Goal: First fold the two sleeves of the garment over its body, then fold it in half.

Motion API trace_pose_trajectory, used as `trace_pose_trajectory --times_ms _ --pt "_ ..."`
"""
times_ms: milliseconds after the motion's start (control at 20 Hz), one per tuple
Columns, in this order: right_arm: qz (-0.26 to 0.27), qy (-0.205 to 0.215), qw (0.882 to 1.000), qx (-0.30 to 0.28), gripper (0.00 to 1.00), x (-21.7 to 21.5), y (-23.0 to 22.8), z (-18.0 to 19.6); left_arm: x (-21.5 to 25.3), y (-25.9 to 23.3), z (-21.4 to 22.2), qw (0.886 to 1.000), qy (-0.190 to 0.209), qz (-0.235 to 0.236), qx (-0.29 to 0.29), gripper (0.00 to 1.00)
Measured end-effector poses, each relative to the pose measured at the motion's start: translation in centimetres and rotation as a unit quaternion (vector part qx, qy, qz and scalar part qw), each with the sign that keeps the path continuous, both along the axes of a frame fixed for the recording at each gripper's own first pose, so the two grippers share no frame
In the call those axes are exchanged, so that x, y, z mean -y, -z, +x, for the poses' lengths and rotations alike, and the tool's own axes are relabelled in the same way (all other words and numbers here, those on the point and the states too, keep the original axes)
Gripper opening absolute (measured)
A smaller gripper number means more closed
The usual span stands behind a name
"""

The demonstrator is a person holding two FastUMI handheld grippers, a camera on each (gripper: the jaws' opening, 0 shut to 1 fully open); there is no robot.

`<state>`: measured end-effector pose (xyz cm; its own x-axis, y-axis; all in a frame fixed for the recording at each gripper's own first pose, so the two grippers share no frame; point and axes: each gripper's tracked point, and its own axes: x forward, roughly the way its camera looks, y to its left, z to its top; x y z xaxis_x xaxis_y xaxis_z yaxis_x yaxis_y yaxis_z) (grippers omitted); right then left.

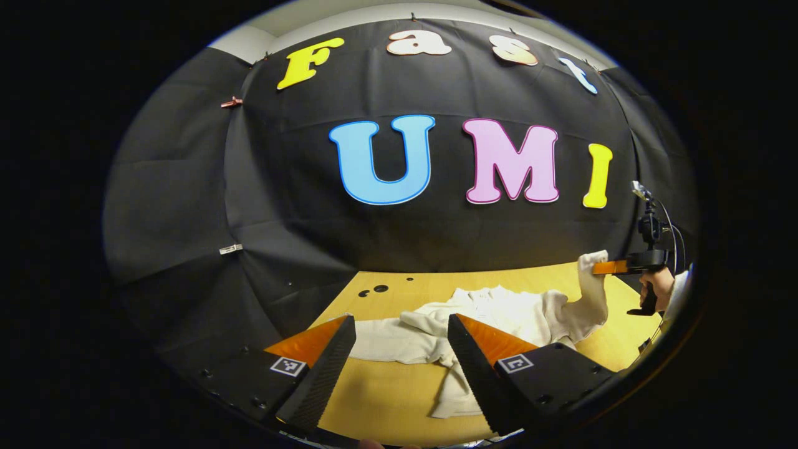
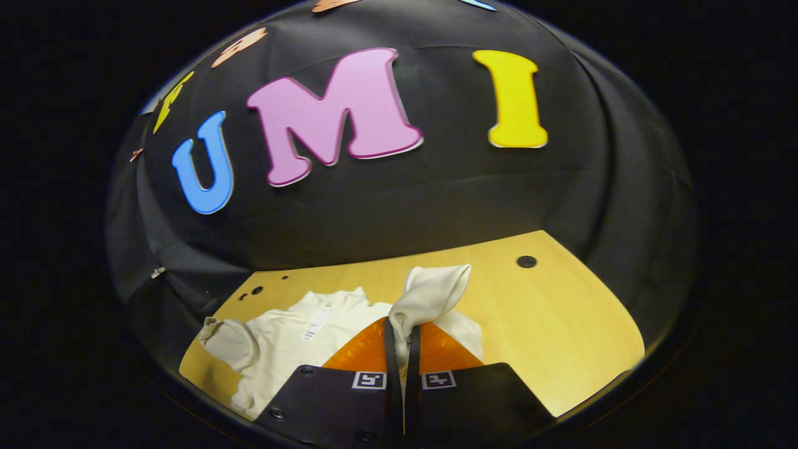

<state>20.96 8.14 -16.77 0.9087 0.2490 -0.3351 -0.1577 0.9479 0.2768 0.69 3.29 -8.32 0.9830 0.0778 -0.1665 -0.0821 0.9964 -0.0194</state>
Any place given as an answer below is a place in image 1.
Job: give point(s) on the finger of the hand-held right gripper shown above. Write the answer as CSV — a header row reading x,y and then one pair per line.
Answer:
x,y
611,267

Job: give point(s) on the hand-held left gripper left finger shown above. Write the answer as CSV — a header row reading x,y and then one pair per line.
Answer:
x,y
324,374

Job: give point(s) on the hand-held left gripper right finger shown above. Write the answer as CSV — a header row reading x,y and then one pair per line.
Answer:
x,y
477,374

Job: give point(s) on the white garment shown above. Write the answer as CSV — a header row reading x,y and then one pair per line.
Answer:
x,y
511,312

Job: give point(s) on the black backdrop cloth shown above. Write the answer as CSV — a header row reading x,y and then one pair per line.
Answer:
x,y
374,237

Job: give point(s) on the white cloth clip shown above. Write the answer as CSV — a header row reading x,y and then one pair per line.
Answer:
x,y
230,249

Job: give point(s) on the copper cloth clip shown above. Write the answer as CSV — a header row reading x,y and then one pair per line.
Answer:
x,y
231,102

